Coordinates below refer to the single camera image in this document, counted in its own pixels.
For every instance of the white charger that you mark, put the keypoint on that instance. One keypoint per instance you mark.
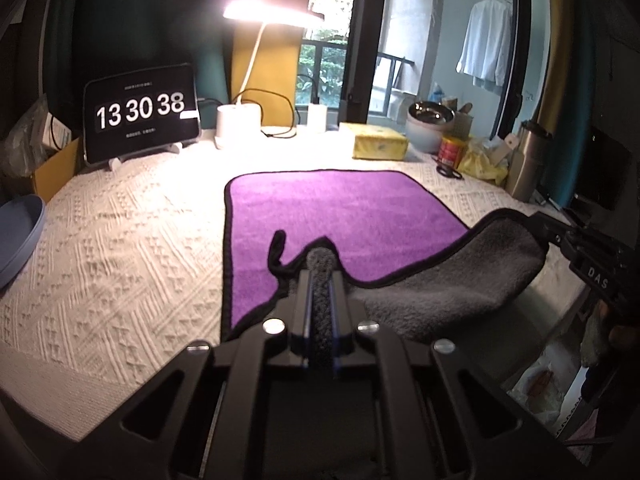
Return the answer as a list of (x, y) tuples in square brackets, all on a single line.
[(317, 117)]

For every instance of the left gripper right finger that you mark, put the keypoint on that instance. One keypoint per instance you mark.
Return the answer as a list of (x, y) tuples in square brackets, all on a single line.
[(436, 415)]

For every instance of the yellow curtain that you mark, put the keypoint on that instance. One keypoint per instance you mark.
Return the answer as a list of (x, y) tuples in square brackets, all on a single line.
[(273, 80)]

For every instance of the yellow tissue box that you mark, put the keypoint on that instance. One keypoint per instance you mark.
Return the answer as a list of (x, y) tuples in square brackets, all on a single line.
[(372, 142)]

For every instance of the steel thermos bottle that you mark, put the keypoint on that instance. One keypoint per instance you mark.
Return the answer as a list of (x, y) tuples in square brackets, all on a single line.
[(527, 160)]

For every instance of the purple and grey towel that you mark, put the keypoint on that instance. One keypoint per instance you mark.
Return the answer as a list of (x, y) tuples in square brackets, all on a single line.
[(414, 264)]

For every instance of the black tablet clock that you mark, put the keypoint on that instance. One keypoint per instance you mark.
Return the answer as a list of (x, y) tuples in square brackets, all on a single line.
[(139, 111)]

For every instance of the white textured tablecloth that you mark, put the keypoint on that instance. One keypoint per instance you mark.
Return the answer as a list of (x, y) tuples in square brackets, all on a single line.
[(129, 269)]

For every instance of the blue plate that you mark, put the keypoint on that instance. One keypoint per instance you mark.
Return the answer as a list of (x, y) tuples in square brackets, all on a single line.
[(22, 221)]

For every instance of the white desk lamp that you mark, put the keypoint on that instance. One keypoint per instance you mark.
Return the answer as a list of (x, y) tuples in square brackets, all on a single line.
[(238, 118)]

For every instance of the dark green curtain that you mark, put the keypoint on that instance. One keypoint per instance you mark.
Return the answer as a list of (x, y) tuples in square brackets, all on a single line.
[(91, 39)]

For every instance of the white tablet stand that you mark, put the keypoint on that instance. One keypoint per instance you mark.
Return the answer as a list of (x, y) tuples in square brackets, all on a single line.
[(115, 163)]

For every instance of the black scissors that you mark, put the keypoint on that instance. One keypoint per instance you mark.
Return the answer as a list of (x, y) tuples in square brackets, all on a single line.
[(448, 172)]

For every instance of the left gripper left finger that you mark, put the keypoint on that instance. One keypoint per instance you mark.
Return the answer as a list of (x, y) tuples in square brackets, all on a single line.
[(211, 413)]

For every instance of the red yellow can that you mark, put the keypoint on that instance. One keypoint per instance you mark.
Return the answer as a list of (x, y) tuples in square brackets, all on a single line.
[(451, 151)]

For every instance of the white bowl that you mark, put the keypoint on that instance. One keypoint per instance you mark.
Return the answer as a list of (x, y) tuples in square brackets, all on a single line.
[(426, 137)]

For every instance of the cardboard box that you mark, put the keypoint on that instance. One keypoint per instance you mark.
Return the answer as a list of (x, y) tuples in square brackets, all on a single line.
[(53, 174)]

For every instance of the stainless steel bowl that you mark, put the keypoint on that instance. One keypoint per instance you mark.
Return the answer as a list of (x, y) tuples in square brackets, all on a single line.
[(432, 113)]

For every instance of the white hanging shirt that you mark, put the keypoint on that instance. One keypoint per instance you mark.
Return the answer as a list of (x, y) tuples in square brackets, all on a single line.
[(486, 43)]

